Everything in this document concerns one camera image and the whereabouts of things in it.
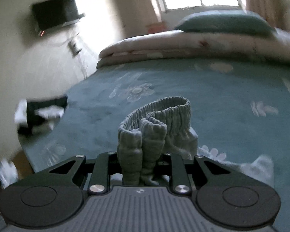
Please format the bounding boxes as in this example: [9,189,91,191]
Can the folded beige floral quilt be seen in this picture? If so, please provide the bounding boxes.
[97,28,290,69]

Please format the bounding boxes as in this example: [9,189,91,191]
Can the black wall power strip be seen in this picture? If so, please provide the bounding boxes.
[68,40,81,56]

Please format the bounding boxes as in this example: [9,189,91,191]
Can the black and white cloth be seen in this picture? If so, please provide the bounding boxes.
[14,96,68,136]

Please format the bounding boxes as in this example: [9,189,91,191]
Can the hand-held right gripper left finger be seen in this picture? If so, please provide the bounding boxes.
[39,151,123,195]

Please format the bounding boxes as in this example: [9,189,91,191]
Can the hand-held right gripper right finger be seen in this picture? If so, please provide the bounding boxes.
[155,152,242,195]

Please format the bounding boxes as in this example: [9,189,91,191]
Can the green pillow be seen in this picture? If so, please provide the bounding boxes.
[174,12,277,37]

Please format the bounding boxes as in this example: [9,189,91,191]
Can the thin wall cable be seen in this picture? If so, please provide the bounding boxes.
[51,32,99,78]

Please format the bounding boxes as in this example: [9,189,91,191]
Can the wall television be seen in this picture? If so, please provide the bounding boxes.
[31,0,85,31]

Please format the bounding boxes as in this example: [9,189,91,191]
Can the grey sweatpants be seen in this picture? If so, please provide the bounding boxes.
[117,96,275,186]

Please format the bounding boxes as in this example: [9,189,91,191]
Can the teal floral bed sheet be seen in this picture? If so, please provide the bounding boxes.
[18,59,290,232]

